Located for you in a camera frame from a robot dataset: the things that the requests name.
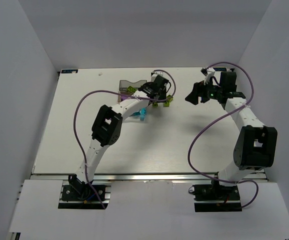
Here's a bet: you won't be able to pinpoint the long green lego brick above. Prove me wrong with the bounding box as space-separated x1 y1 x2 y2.
126 86 137 94

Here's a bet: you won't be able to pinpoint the cyan lego brick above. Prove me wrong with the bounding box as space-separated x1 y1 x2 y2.
139 108 147 121

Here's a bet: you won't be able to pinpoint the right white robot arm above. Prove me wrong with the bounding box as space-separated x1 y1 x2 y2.
185 68 278 187

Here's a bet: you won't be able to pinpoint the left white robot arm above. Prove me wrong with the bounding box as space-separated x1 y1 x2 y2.
73 72 170 185

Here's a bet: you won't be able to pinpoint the right corner label sticker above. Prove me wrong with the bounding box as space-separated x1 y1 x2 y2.
213 67 227 72

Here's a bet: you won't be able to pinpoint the corner label sticker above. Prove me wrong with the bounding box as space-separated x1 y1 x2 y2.
60 69 78 74
213 67 227 72

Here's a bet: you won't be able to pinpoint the clear transparent container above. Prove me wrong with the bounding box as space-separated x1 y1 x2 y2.
124 115 147 123

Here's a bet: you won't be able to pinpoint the grey transparent container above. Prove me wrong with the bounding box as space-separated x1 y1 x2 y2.
118 79 147 92

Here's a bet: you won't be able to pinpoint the left corner label sticker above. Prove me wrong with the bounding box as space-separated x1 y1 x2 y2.
60 69 78 74

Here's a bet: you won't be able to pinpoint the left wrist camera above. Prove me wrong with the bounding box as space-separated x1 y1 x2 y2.
150 70 164 82

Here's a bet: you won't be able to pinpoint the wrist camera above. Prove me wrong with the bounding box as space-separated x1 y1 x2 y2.
200 67 215 85
150 70 164 82

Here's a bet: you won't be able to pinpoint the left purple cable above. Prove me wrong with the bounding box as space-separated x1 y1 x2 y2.
74 69 177 210

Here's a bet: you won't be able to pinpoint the purple cable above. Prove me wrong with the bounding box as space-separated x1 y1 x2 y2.
188 61 259 209
74 69 177 210

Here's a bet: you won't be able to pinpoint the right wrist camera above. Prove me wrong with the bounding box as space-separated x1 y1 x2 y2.
200 67 215 85

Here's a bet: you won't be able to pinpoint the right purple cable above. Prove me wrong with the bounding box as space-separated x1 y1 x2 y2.
188 61 259 209

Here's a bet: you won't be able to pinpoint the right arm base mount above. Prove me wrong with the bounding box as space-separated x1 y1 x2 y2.
188 180 242 213

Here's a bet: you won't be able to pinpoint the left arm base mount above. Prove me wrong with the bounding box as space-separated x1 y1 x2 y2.
58 174 111 210

